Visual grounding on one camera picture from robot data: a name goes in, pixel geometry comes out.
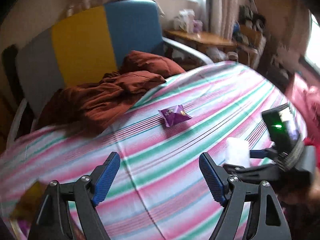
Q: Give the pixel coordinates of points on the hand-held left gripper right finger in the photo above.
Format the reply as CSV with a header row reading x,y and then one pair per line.
x,y
212,177

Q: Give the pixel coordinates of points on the grey yellow blue headboard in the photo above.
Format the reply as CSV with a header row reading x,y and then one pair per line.
x,y
82,42

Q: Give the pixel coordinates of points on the cluttered wooden shelf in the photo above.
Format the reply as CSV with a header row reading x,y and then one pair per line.
x,y
250,32

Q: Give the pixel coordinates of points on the striped bed sheet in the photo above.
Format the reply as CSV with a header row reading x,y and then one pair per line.
x,y
150,155

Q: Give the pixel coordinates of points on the maroon blanket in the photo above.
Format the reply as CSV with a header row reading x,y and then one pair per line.
x,y
100,97

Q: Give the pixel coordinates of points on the white packet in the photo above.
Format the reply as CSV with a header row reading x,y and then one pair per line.
x,y
237,151

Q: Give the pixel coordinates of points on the purple snack packet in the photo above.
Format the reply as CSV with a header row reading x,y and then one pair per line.
x,y
175,116

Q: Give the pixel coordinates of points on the gold tin box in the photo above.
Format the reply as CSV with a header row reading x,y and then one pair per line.
x,y
27,200

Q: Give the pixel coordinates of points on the wooden side desk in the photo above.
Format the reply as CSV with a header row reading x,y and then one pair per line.
x,y
205,38

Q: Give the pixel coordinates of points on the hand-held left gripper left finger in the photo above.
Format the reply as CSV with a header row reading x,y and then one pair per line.
x,y
106,177

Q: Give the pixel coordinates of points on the white bed rail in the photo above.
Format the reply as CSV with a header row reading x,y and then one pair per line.
x,y
16,122
190,50

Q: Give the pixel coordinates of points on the white boxes on desk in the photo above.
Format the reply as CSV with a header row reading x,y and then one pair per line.
x,y
186,20

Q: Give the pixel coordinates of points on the person's red clothing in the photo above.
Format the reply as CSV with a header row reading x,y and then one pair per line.
x,y
305,97

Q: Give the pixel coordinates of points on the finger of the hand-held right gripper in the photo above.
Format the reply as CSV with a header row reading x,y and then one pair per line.
x,y
260,153
250,173

